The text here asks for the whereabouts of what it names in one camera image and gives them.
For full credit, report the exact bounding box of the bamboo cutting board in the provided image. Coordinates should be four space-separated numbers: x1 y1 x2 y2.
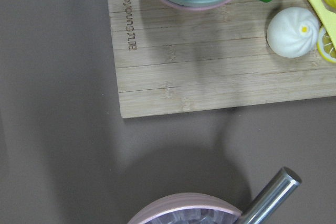
108 0 335 119

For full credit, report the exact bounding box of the pink bowl under stack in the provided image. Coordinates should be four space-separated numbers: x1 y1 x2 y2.
159 0 232 12

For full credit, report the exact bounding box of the large pink ribbed bowl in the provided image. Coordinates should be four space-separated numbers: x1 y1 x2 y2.
129 193 242 223

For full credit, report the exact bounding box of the white steamed bun toy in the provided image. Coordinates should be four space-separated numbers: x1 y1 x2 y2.
266 7 319 58

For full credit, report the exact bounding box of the steel scoop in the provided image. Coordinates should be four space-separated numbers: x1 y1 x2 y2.
236 167 302 223

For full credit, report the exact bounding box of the lemon slice by bun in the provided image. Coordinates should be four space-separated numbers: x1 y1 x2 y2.
317 26 335 63

